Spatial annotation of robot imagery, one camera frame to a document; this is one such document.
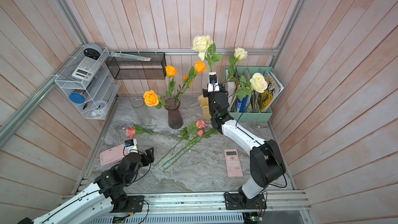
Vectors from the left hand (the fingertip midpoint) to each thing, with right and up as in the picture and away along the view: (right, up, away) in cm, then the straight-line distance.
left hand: (147, 152), depth 81 cm
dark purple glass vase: (+12, +16, +24) cm, 31 cm away
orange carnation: (+18, +34, +6) cm, 39 cm away
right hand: (+34, +40, -5) cm, 52 cm away
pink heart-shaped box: (-20, -4, +5) cm, 21 cm away
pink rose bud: (+29, +7, +16) cm, 34 cm away
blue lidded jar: (-34, +28, -4) cm, 45 cm away
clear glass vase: (-7, +21, +12) cm, 25 cm away
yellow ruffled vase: (+31, +25, +4) cm, 40 cm away
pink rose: (-15, +8, +15) cm, 22 cm away
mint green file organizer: (+66, +21, +25) cm, 74 cm away
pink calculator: (+47, -9, +3) cm, 48 cm away
